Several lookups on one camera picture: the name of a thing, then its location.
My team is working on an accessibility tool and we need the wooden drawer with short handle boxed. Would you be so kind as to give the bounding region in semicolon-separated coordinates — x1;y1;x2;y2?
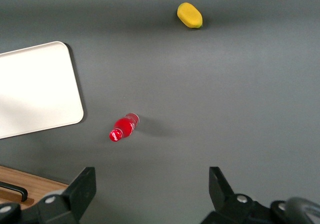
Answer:
0;169;65;210

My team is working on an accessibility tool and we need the small red bottle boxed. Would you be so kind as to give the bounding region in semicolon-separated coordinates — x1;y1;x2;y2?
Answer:
108;112;140;143

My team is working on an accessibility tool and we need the wooden two-drawer cabinet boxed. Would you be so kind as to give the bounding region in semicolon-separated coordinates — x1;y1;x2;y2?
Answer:
0;164;70;211

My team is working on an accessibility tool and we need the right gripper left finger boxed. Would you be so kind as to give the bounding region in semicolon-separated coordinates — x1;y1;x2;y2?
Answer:
0;166;97;224

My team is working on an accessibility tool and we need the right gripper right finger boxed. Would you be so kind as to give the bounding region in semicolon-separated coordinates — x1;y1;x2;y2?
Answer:
201;166;289;224

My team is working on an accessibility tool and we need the short black drawer handle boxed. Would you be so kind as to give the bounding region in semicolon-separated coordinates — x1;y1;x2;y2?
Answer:
0;180;29;202

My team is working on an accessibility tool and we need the cream rectangular tray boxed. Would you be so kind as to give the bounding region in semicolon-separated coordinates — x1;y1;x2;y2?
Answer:
0;41;85;140

